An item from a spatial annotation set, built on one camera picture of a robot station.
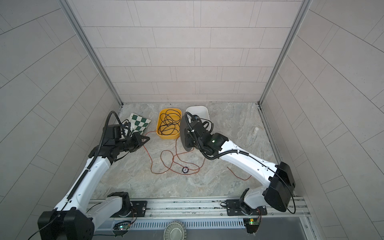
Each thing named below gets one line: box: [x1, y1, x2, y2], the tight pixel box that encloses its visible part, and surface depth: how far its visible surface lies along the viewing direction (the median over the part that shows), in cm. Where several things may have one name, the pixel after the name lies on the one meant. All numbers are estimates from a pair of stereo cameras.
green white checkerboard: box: [128, 112, 152, 135], surface depth 106 cm
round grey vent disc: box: [163, 220, 187, 240], surface depth 66 cm
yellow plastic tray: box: [156, 108, 182, 140], surface depth 104 cm
